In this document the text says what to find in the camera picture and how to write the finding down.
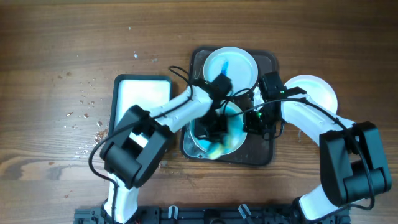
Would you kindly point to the dark brown serving tray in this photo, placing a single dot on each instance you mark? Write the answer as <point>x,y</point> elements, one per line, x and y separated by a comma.
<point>255,150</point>

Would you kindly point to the white plate blue smear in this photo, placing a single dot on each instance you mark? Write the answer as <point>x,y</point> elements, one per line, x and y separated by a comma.
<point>319,90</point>

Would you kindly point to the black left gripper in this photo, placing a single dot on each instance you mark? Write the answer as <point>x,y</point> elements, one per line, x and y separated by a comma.
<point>217,135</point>

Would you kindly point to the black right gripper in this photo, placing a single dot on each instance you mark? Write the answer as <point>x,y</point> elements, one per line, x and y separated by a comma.
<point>250,126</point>

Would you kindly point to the yellow green scrub sponge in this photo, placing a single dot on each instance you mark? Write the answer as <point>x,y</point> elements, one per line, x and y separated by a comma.
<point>218,147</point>

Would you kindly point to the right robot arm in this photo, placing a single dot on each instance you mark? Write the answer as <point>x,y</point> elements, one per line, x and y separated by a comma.
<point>353,164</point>

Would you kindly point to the white plate blue streak top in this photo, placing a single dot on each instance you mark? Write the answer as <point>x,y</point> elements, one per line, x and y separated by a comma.
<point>237,64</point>

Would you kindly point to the dark green soapy water tray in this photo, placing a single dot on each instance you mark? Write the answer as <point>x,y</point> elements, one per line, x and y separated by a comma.
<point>147,91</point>

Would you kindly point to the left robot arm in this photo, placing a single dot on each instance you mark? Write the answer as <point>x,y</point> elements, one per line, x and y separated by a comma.
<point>133,150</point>

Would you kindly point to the white plate blue blot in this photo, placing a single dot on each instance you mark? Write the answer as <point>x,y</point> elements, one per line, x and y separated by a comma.
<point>231,111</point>

